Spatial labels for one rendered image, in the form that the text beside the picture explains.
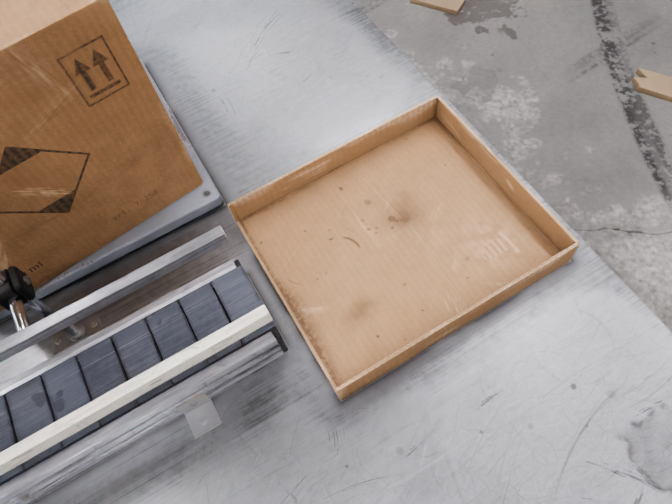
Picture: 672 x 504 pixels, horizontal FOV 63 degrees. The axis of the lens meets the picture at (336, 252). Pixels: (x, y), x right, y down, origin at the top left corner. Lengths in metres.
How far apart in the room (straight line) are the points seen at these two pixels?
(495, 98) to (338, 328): 1.45
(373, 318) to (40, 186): 0.37
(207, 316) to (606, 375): 0.41
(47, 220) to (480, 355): 0.48
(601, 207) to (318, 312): 1.26
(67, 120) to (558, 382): 0.54
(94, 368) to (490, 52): 1.76
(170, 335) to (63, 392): 0.12
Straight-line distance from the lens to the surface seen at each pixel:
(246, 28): 0.93
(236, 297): 0.59
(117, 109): 0.60
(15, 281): 0.59
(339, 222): 0.67
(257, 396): 0.61
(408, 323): 0.61
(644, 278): 1.69
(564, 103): 1.98
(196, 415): 0.62
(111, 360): 0.62
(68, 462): 0.62
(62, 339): 0.71
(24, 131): 0.58
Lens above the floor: 1.40
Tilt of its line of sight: 61 degrees down
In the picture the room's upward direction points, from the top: 11 degrees counter-clockwise
